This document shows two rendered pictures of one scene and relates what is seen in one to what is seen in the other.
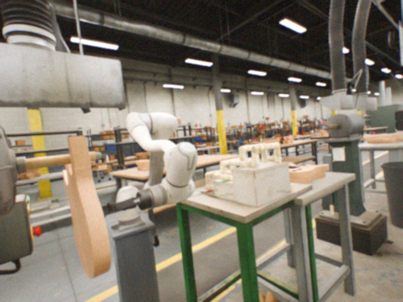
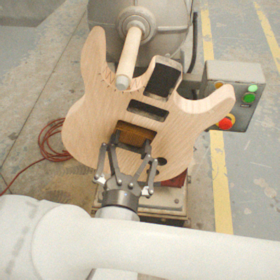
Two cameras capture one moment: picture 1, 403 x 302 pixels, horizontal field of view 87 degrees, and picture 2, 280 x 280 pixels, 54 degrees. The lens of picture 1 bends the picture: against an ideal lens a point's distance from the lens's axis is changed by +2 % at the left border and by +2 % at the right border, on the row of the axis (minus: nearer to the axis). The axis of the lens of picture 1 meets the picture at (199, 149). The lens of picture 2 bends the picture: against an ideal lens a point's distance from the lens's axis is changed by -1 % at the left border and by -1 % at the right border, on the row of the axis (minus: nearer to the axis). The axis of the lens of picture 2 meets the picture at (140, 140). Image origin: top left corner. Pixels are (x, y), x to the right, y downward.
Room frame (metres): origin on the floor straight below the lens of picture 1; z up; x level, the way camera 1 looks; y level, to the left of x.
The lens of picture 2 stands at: (1.04, 0.08, 1.57)
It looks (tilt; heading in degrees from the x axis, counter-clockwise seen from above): 49 degrees down; 135
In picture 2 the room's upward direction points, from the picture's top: straight up
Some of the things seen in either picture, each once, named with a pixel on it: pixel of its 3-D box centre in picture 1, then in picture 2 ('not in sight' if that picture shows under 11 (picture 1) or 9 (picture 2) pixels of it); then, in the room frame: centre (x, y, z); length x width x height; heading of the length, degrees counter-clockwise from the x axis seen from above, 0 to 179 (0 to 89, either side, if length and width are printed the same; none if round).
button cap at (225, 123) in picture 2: (34, 232); (225, 122); (0.81, 0.67, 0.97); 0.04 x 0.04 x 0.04; 38
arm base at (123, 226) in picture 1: (126, 221); not in sight; (1.50, 0.58, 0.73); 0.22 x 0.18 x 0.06; 120
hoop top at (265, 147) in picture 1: (265, 147); not in sight; (1.04, -0.33, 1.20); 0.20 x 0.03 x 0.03; 124
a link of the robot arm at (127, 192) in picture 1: (129, 201); not in sight; (1.52, 0.55, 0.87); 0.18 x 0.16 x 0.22; 123
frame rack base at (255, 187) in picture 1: (261, 181); not in sight; (1.08, -0.30, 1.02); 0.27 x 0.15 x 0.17; 126
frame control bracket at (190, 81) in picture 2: not in sight; (198, 81); (0.67, 0.72, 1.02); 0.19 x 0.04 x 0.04; 38
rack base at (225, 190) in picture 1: (240, 185); not in sight; (1.21, -0.22, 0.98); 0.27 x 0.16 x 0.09; 126
